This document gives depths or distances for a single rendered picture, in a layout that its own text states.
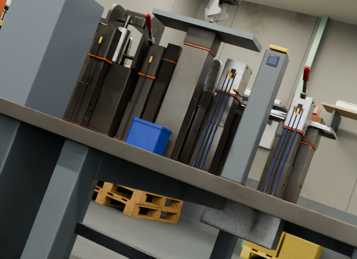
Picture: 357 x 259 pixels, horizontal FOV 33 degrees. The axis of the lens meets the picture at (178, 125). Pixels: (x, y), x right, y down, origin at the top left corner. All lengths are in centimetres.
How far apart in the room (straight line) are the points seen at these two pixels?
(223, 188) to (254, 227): 124
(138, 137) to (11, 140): 38
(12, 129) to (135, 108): 55
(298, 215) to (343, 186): 672
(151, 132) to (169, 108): 15
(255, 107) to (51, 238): 75
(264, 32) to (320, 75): 105
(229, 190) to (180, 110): 67
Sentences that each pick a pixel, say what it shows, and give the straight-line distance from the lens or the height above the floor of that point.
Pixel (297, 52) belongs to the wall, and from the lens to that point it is 852.
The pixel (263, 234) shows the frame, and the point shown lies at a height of 55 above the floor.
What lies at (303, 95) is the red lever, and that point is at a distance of 203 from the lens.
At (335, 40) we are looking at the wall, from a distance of 848.
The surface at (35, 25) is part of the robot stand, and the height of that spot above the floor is 94.
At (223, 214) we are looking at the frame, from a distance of 262.
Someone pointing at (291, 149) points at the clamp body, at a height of 88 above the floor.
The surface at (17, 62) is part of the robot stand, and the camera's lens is 189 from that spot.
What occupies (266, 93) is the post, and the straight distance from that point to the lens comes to 190.
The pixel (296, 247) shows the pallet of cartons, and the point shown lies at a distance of 674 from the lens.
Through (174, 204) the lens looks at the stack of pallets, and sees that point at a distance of 779.
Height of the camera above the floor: 69
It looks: 4 degrees up
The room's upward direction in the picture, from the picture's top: 20 degrees clockwise
